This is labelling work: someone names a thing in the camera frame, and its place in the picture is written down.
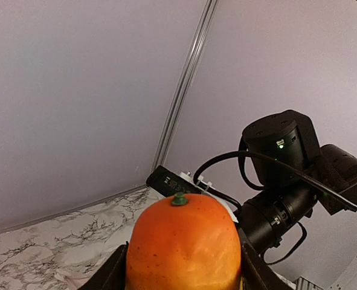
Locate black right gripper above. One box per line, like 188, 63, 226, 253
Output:
237, 193, 314, 251

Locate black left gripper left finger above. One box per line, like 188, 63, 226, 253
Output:
79, 243, 129, 290

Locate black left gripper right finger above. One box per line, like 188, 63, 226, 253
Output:
241, 242, 290, 290

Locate green orange toy mango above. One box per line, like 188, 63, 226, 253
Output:
125, 194, 242, 289

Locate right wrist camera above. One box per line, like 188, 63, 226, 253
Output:
146, 166, 238, 223

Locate right aluminium frame post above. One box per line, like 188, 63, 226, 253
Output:
151, 0, 219, 170

